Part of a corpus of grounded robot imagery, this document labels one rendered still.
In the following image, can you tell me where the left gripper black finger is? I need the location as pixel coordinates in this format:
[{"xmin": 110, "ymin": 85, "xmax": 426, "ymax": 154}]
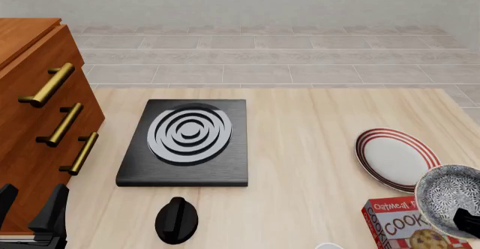
[
  {"xmin": 27, "ymin": 183, "xmax": 71, "ymax": 236},
  {"xmin": 0, "ymin": 183, "xmax": 20, "ymax": 227}
]

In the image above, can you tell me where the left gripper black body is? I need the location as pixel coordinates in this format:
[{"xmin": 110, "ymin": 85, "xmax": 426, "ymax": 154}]
[{"xmin": 0, "ymin": 225, "xmax": 69, "ymax": 249}]

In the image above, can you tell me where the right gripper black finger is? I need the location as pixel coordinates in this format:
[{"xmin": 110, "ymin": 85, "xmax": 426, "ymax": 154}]
[{"xmin": 452, "ymin": 207, "xmax": 480, "ymax": 232}]

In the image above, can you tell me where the black white patterned bowl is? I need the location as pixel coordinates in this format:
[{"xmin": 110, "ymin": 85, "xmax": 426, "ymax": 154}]
[{"xmin": 413, "ymin": 163, "xmax": 480, "ymax": 239}]

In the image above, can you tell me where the red oatmeal cookies box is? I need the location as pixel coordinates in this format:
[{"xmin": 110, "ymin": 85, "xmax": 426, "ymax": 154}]
[{"xmin": 360, "ymin": 195, "xmax": 474, "ymax": 249}]

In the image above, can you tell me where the white plate with red rings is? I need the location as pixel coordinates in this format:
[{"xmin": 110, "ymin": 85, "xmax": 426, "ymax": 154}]
[{"xmin": 353, "ymin": 127, "xmax": 443, "ymax": 195}]

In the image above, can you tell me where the flat black stove plate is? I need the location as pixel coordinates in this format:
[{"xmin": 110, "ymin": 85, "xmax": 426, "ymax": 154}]
[{"xmin": 115, "ymin": 98, "xmax": 251, "ymax": 188}]

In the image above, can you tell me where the round black stove knob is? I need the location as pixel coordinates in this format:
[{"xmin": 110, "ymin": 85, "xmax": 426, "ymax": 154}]
[{"xmin": 154, "ymin": 196, "xmax": 200, "ymax": 245}]

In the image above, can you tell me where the white mug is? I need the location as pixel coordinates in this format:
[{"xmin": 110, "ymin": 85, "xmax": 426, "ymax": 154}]
[{"xmin": 313, "ymin": 241, "xmax": 344, "ymax": 249}]

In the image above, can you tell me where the wooden cabinet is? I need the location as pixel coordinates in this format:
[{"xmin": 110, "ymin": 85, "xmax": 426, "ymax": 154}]
[{"xmin": 0, "ymin": 17, "xmax": 107, "ymax": 236}]

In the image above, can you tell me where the brass bar handle, shortest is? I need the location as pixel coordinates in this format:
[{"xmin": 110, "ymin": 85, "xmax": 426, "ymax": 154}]
[{"xmin": 58, "ymin": 131, "xmax": 101, "ymax": 177}]

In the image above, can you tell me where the brass bar handle, medium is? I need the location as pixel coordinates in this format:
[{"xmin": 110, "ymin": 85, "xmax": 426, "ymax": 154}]
[{"xmin": 35, "ymin": 102, "xmax": 85, "ymax": 149}]

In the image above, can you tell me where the wooden drawer, smallest brass handle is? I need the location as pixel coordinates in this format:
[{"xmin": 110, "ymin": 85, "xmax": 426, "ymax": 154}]
[{"xmin": 7, "ymin": 90, "xmax": 107, "ymax": 235}]

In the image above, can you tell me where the wooden drawer, medium brass handle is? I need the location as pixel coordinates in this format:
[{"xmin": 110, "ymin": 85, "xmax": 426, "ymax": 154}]
[{"xmin": 0, "ymin": 60, "xmax": 100, "ymax": 182}]

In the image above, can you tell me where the brass bar handle, longest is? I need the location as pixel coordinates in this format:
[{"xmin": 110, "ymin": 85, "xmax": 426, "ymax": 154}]
[{"xmin": 17, "ymin": 62, "xmax": 77, "ymax": 110}]

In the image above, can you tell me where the wooden drawer, largest brass handle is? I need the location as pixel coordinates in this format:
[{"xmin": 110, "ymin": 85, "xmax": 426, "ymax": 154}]
[{"xmin": 0, "ymin": 24, "xmax": 86, "ymax": 137}]

